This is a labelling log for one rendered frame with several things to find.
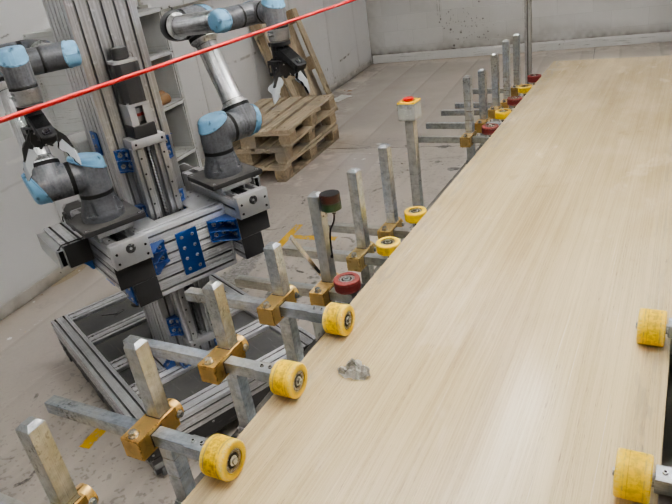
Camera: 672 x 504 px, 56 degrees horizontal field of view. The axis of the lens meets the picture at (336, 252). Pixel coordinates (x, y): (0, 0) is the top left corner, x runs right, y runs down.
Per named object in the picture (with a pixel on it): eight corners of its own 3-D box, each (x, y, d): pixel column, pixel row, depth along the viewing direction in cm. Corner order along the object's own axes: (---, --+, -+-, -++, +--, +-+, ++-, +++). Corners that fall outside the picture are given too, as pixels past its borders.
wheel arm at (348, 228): (316, 233, 246) (315, 223, 244) (320, 229, 249) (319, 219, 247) (421, 242, 226) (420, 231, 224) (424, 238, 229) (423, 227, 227)
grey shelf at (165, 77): (97, 253, 462) (21, 34, 394) (168, 204, 535) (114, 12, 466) (146, 256, 445) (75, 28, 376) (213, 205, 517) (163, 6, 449)
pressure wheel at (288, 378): (270, 360, 139) (289, 357, 146) (266, 396, 139) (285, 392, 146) (293, 364, 136) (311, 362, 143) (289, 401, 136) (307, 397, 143)
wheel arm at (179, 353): (124, 351, 163) (120, 339, 162) (134, 343, 166) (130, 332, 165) (287, 388, 140) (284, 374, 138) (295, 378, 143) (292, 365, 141)
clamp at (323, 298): (311, 306, 191) (308, 292, 189) (331, 284, 201) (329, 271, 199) (327, 309, 188) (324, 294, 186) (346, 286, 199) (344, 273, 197)
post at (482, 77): (481, 160, 339) (477, 69, 318) (483, 158, 341) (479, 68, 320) (487, 160, 337) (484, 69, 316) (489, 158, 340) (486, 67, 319)
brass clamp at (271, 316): (257, 323, 168) (254, 307, 166) (284, 297, 178) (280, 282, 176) (277, 327, 165) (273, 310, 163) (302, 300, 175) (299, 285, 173)
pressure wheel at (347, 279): (333, 314, 190) (328, 281, 185) (345, 301, 196) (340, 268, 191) (357, 318, 186) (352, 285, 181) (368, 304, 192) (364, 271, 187)
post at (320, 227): (330, 332, 202) (306, 194, 181) (335, 326, 205) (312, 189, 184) (340, 334, 201) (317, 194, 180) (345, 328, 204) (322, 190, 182)
